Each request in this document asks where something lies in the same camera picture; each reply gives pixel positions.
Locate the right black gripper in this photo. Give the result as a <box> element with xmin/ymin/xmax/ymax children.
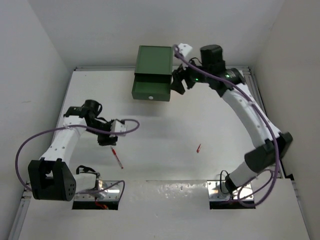
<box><xmin>169</xmin><ymin>54</ymin><xmax>211</xmax><ymax>95</ymax></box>

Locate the red gel pen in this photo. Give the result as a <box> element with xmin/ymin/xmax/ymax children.
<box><xmin>110</xmin><ymin>146</ymin><xmax>124</xmax><ymax>169</ymax></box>

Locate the green top drawer tray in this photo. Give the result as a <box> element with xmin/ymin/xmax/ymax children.
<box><xmin>131</xmin><ymin>74</ymin><xmax>172</xmax><ymax>102</ymax></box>

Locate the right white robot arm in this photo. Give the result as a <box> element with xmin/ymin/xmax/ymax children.
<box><xmin>170</xmin><ymin>43</ymin><xmax>293</xmax><ymax>196</ymax></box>

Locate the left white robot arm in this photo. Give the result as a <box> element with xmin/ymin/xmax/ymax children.
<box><xmin>28</xmin><ymin>100</ymin><xmax>125</xmax><ymax>201</ymax></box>

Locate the green top drawer unit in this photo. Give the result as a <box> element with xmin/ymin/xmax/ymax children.
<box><xmin>134</xmin><ymin>45</ymin><xmax>173</xmax><ymax>75</ymax></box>

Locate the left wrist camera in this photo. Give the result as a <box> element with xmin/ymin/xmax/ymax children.
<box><xmin>110</xmin><ymin>119</ymin><xmax>127</xmax><ymax>137</ymax></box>

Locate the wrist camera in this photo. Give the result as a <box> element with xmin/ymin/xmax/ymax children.
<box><xmin>110</xmin><ymin>119</ymin><xmax>127</xmax><ymax>137</ymax></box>
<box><xmin>177</xmin><ymin>43</ymin><xmax>193</xmax><ymax>58</ymax></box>

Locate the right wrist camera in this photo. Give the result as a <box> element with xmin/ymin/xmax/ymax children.
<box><xmin>177</xmin><ymin>43</ymin><xmax>193</xmax><ymax>58</ymax></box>

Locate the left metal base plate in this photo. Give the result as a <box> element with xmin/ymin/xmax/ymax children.
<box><xmin>74</xmin><ymin>179</ymin><xmax>123</xmax><ymax>202</ymax></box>

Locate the metal base plate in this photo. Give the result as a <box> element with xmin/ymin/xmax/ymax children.
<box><xmin>207</xmin><ymin>180</ymin><xmax>254</xmax><ymax>202</ymax></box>
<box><xmin>74</xmin><ymin>179</ymin><xmax>123</xmax><ymax>202</ymax></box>

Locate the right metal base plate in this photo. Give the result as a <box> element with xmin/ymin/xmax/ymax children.
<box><xmin>207</xmin><ymin>180</ymin><xmax>254</xmax><ymax>202</ymax></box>

